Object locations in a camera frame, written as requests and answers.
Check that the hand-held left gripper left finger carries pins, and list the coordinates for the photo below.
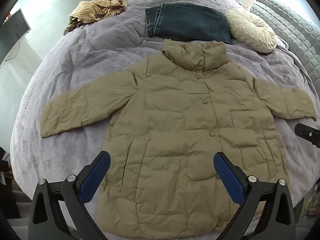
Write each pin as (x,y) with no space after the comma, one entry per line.
(96,175)

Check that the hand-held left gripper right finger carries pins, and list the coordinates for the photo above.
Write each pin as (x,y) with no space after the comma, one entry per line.
(228,177)

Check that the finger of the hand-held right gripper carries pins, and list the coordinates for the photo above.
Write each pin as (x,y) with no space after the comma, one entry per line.
(308,133)

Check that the khaki puffer jacket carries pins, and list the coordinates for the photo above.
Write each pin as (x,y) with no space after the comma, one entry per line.
(185,120)

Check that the grey quilted headboard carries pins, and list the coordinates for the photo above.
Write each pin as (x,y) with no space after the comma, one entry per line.
(290,27)

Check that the lilac fluffy blanket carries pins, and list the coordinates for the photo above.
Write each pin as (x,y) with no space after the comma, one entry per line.
(82,62)

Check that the round cream pleated cushion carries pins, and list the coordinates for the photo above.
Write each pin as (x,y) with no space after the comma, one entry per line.
(251,30)

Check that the folded dark blue jeans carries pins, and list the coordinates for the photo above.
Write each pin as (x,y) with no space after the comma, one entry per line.
(186,21)

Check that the striped beige garment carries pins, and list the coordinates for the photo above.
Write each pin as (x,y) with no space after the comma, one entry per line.
(97,12)

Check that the wall-mounted monitor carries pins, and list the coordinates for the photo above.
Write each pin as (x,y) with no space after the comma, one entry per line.
(12,33)

